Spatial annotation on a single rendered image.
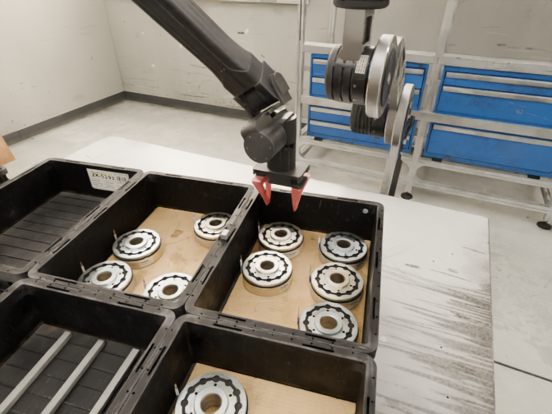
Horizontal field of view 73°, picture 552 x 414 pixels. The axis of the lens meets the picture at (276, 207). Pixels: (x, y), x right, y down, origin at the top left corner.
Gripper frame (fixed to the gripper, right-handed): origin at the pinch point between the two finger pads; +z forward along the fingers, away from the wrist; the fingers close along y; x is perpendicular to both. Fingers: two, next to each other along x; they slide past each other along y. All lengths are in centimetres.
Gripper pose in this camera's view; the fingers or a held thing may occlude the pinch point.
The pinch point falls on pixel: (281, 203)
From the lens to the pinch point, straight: 79.8
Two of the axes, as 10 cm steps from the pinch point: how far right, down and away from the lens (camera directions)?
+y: 9.3, 2.0, -3.1
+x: 3.7, -5.2, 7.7
